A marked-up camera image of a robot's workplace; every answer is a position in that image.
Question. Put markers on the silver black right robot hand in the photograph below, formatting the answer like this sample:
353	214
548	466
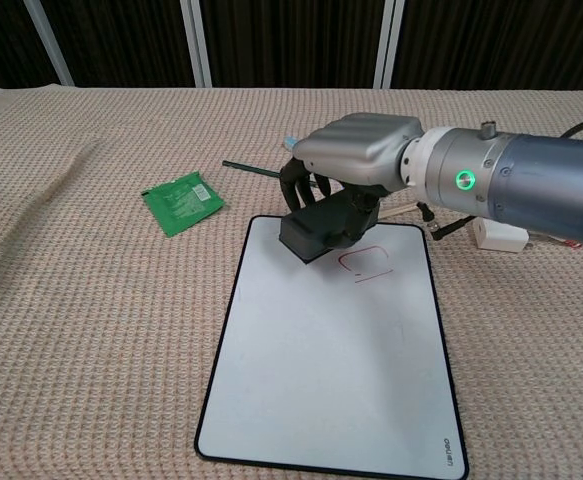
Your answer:
361	150

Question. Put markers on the dark grey board eraser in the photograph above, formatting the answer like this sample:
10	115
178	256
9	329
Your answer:
316	227

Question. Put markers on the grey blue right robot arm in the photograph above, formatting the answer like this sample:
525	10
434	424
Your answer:
521	180

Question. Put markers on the white dry-erase board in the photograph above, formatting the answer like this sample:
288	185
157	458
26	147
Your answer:
331	360

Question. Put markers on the red whiteboard marker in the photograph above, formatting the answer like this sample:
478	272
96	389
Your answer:
553	241

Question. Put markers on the light wooden stick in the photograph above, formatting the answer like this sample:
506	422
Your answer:
396	209

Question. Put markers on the light blue toothbrush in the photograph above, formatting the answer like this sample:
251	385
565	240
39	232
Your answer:
290	143

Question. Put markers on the dark green pencil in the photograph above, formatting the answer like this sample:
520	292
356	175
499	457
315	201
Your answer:
251	169

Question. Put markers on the white charger adapter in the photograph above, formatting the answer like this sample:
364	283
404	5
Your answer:
496	237

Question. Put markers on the green foil packet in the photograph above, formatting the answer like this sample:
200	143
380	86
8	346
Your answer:
183	202

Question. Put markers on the beige waffle-weave tablecloth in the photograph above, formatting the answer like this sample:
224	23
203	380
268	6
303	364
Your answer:
96	310

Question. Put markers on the white frame post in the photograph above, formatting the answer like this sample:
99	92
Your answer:
51	45
196	45
390	45

